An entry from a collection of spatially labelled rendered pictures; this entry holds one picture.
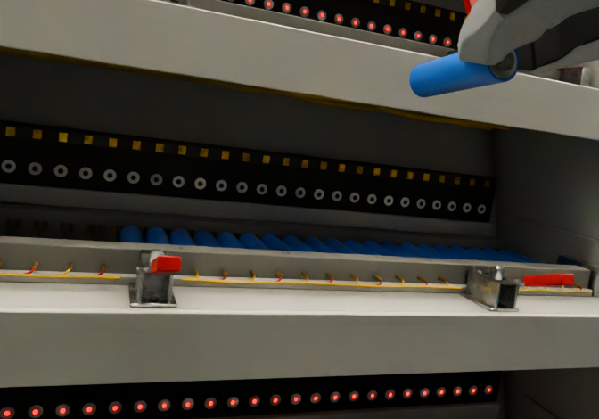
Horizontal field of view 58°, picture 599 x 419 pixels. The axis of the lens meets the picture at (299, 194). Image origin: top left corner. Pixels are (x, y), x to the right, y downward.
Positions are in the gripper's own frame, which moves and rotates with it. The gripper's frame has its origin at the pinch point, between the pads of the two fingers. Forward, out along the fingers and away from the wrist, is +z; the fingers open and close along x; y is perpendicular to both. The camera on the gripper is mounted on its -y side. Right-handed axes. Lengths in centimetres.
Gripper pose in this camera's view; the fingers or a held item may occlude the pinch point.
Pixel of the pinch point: (504, 61)
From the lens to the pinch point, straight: 26.0
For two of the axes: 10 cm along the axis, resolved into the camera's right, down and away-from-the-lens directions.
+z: -3.6, 1.9, 9.1
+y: -0.1, -9.8, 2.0
